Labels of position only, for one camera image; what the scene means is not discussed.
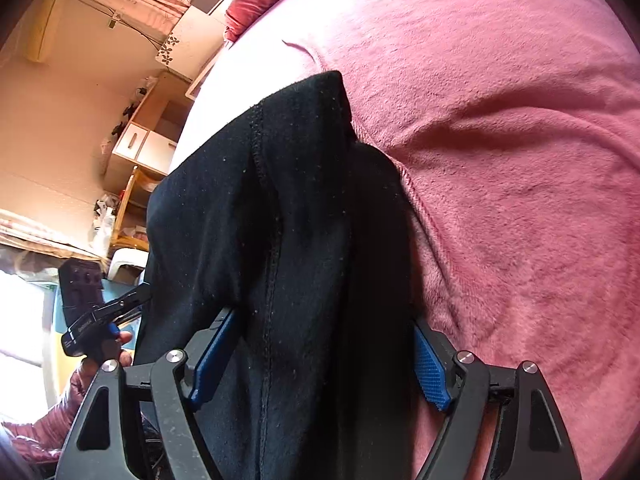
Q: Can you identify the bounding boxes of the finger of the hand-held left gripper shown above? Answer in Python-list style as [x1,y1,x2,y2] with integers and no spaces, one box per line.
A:
[116,302,148,326]
[102,282,153,317]

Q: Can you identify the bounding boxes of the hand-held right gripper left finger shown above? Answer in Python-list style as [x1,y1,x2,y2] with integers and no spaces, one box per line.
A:
[52,307,238,480]

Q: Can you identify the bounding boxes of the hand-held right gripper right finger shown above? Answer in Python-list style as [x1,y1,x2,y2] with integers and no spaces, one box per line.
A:
[412,317,583,480]

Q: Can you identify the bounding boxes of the black pants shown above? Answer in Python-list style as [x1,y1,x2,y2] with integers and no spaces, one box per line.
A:
[134,70,441,480]

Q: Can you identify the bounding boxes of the person's left hand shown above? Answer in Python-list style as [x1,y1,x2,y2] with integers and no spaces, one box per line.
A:
[80,329,135,377]

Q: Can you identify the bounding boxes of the white plastic stool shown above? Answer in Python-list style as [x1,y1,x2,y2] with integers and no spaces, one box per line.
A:
[107,247,149,283]

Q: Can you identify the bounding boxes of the lace window curtain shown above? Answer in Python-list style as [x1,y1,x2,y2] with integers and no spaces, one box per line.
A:
[0,209,103,273]

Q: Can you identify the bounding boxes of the white plastic bag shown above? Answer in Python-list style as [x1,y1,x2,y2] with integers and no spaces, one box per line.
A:
[90,199,119,259]

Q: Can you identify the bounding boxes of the wooden chair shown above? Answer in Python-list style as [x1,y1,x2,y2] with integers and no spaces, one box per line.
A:
[112,165,167,252]

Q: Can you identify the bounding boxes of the wooden desk cabinet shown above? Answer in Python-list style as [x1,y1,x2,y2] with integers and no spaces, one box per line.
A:
[102,70,196,196]

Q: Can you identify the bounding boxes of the pink fleece blanket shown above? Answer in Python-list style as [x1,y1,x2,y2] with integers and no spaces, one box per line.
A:
[170,0,640,480]

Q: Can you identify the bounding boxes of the floral patterned white panel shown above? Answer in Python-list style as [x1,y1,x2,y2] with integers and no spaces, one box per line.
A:
[157,32,182,67]

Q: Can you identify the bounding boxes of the red pillow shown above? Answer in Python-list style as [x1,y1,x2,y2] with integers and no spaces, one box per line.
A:
[222,0,346,46]

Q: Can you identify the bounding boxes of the white bed frame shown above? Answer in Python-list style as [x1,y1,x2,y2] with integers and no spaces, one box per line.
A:
[185,42,232,102]

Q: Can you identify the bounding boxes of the wall air conditioner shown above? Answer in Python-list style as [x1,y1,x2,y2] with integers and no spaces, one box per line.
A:
[25,0,67,64]

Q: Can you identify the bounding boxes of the black wall cable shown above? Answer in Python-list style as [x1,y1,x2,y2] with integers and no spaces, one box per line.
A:
[70,0,168,42]

